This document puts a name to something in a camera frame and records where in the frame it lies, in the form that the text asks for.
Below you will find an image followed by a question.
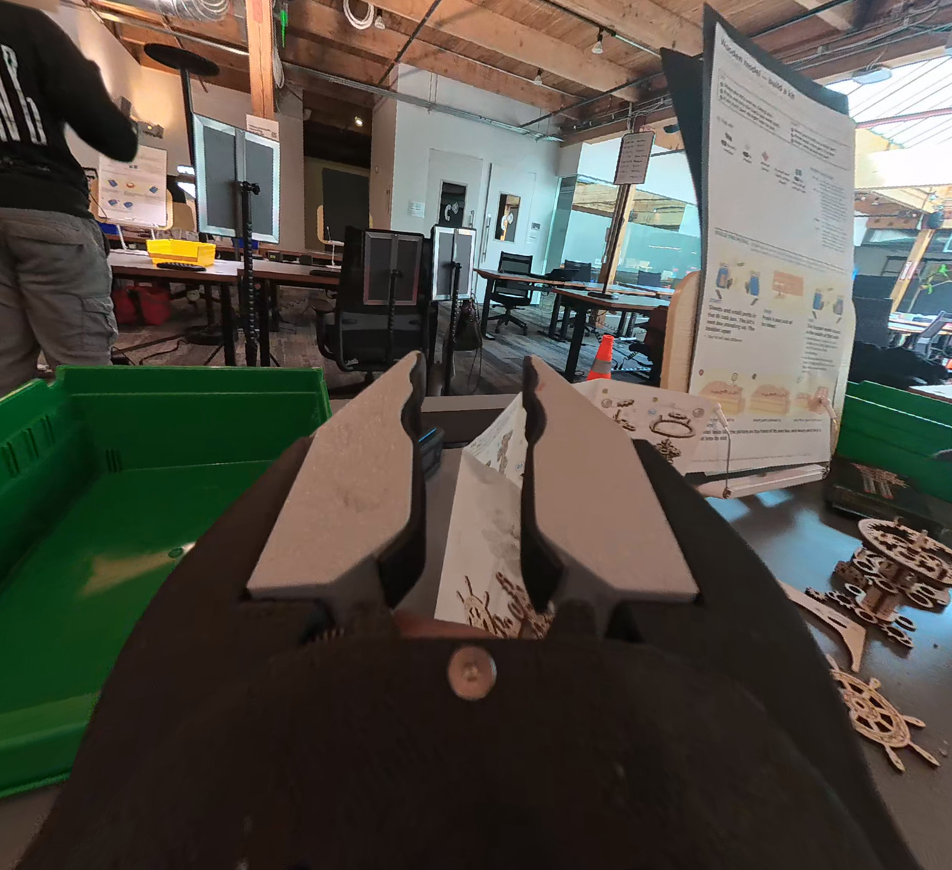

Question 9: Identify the paper instruction leaflet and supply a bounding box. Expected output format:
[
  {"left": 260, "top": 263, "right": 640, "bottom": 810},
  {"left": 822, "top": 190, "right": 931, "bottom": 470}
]
[{"left": 435, "top": 379, "right": 721, "bottom": 642}]

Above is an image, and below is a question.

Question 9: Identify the green plastic bin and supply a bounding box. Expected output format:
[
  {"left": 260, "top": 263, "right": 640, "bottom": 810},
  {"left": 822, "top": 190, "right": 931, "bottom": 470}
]
[
  {"left": 833, "top": 379, "right": 952, "bottom": 486},
  {"left": 0, "top": 364, "right": 332, "bottom": 800}
]

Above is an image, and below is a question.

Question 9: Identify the jagged wooden sheet strip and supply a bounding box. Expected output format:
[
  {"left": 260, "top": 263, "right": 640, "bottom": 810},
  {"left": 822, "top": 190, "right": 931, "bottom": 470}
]
[{"left": 779, "top": 578, "right": 869, "bottom": 672}]

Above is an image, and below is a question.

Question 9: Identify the office desk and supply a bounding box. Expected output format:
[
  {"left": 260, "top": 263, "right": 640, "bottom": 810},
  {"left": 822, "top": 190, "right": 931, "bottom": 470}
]
[
  {"left": 108, "top": 249, "right": 343, "bottom": 369},
  {"left": 475, "top": 267, "right": 670, "bottom": 383}
]

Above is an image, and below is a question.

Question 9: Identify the light panel on stand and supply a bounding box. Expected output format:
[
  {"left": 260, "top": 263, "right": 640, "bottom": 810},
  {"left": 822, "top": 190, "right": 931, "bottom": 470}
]
[
  {"left": 192, "top": 113, "right": 282, "bottom": 369},
  {"left": 431, "top": 225, "right": 478, "bottom": 395},
  {"left": 360, "top": 229, "right": 427, "bottom": 369}
]

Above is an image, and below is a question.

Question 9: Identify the hanging sign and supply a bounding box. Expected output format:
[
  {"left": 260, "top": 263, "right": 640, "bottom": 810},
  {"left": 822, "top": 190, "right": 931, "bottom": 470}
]
[{"left": 613, "top": 131, "right": 657, "bottom": 186}]

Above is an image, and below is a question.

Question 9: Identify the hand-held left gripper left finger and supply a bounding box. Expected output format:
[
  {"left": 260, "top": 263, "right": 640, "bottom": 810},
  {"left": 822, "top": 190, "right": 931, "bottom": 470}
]
[{"left": 245, "top": 351, "right": 428, "bottom": 611}]

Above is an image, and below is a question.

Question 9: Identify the red bag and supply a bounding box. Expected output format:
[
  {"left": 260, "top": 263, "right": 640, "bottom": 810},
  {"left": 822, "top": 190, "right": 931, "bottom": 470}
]
[{"left": 112, "top": 284, "right": 174, "bottom": 328}]

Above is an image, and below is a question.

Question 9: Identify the dark handbag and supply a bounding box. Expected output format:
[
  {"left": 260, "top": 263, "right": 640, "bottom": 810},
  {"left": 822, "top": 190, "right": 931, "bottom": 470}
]
[{"left": 452, "top": 297, "right": 484, "bottom": 352}]

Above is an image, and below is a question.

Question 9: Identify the poster on stand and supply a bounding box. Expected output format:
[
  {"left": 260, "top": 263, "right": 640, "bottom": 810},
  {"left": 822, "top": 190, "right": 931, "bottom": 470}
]
[{"left": 95, "top": 143, "right": 174, "bottom": 230}]

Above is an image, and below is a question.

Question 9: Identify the wooden ship wheel part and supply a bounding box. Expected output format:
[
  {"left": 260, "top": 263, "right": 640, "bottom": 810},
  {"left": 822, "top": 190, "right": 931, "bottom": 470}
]
[{"left": 828, "top": 654, "right": 941, "bottom": 774}]

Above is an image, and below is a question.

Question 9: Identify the black model kit box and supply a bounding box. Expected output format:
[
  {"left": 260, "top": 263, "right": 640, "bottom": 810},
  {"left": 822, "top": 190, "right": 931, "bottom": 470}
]
[{"left": 822, "top": 457, "right": 952, "bottom": 527}]

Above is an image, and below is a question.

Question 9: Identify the wooden gear model assembly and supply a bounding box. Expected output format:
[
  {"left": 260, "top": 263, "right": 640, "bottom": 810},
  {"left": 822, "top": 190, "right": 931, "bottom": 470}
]
[{"left": 805, "top": 516, "right": 952, "bottom": 653}]

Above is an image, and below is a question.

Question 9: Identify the yellow plastic bin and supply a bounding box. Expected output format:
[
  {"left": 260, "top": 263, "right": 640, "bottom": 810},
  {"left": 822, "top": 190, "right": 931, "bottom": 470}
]
[{"left": 146, "top": 239, "right": 217, "bottom": 268}]

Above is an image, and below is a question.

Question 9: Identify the printed task sheet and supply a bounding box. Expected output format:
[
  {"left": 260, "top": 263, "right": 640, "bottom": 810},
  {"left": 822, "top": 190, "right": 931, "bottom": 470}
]
[{"left": 688, "top": 22, "right": 858, "bottom": 475}]

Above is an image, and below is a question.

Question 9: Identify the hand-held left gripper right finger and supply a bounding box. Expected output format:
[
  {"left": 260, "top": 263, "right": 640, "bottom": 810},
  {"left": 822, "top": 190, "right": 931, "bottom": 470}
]
[{"left": 521, "top": 354, "right": 702, "bottom": 617}]

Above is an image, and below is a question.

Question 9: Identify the black device with display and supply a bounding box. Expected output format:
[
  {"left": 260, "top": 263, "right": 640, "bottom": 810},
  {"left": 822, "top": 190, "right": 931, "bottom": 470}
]
[{"left": 418, "top": 426, "right": 447, "bottom": 486}]

